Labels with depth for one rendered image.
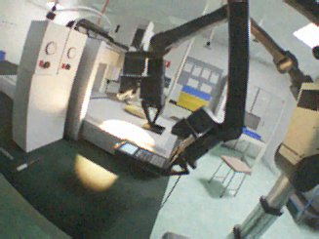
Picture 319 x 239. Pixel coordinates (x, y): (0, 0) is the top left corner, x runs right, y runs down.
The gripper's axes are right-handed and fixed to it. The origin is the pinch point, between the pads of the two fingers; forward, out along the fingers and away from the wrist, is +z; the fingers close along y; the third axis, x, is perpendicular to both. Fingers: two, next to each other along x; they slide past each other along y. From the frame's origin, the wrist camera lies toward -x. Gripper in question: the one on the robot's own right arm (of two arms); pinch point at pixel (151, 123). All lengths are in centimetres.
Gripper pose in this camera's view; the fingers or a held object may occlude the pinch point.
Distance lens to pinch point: 51.6
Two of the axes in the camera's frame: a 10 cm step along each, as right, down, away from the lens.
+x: 9.8, 1.3, -1.8
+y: -2.0, 1.8, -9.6
